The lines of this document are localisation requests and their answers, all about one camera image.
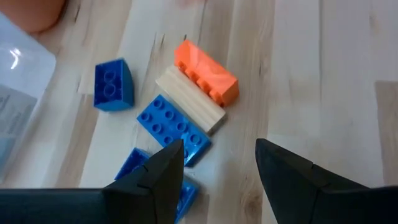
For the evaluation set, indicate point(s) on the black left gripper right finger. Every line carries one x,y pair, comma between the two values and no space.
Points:
295,193

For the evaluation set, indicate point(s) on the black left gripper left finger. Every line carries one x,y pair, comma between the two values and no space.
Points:
155,193

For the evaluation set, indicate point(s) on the light wooden block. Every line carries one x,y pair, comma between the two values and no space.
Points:
189,99

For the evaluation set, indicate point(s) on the small blue toy brick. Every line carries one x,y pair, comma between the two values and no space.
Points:
113,87

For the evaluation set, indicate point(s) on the orange toy brick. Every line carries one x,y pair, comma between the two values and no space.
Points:
208,71

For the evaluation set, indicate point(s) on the clear plastic bin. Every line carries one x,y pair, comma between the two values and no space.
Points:
21,77

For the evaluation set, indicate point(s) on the orange plastic bin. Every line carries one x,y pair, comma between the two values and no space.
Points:
28,14

